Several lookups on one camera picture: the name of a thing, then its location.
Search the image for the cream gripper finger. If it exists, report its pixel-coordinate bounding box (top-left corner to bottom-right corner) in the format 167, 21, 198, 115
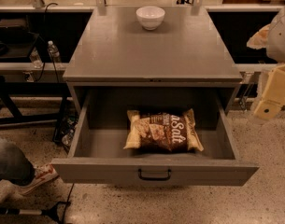
252, 63, 285, 120
247, 24, 270, 49

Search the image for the brown chip bag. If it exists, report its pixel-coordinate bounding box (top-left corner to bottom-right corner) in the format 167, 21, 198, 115
124, 109, 204, 152

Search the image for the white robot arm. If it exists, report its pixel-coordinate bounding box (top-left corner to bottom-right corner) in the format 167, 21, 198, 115
247, 5, 285, 120

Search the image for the grey cabinet with counter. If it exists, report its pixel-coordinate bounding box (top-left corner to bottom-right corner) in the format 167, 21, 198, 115
64, 7, 241, 110

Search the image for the open grey top drawer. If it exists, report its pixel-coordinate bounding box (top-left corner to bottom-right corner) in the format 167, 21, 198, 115
52, 87, 258, 186

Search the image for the white ceramic bowl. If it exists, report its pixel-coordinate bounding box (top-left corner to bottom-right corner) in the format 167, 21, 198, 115
135, 6, 165, 31

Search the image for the clear plastic water bottle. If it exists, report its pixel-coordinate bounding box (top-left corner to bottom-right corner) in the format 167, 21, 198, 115
48, 40, 62, 63

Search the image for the white and red sneaker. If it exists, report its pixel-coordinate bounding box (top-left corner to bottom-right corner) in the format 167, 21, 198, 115
18, 163, 58, 195

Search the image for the black and white tool pole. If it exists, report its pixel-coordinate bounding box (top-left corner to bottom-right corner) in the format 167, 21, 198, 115
0, 202, 71, 224

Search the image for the person leg in jeans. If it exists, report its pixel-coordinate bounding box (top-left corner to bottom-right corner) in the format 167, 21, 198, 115
0, 137, 35, 186

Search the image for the black drawer handle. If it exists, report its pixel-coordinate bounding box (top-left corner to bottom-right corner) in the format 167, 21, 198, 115
137, 169, 171, 181

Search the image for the black cable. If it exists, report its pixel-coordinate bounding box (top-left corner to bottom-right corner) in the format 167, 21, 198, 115
27, 2, 61, 83

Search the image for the black table frame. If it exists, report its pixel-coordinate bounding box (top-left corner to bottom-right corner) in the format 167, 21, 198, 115
0, 75, 71, 144

